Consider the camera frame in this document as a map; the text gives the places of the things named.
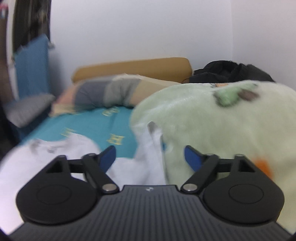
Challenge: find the white shirt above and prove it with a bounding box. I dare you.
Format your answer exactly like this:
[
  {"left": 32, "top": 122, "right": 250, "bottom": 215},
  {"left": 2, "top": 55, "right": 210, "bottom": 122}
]
[{"left": 1, "top": 121, "right": 166, "bottom": 234}]

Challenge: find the teal patterned bed sheet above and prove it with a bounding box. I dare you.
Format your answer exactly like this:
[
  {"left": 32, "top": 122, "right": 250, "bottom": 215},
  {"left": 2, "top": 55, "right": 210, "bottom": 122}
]
[{"left": 21, "top": 106, "right": 137, "bottom": 158}]

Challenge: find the light green fleece blanket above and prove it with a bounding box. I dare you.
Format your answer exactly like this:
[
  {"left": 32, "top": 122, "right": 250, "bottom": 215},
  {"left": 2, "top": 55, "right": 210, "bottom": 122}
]
[{"left": 130, "top": 80, "right": 295, "bottom": 232}]

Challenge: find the striped grey beige pillow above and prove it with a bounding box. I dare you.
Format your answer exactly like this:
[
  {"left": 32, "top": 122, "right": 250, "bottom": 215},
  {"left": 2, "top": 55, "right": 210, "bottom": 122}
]
[{"left": 50, "top": 74, "right": 178, "bottom": 116}]

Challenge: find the grey seat cushion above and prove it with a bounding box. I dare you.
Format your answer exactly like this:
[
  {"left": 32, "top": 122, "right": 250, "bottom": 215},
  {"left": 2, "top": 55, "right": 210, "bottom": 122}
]
[{"left": 4, "top": 93, "right": 55, "bottom": 128}]

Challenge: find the black clothing pile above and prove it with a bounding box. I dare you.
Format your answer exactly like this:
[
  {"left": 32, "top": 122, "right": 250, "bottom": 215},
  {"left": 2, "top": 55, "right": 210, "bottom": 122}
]
[{"left": 183, "top": 60, "right": 275, "bottom": 83}]

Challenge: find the tan bed headboard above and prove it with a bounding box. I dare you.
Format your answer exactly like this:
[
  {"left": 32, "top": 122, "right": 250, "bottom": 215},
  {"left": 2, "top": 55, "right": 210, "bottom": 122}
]
[{"left": 71, "top": 57, "right": 193, "bottom": 83}]

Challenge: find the blue covered chair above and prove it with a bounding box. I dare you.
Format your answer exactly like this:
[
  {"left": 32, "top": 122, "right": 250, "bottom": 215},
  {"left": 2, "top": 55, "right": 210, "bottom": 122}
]
[{"left": 12, "top": 34, "right": 55, "bottom": 140}]

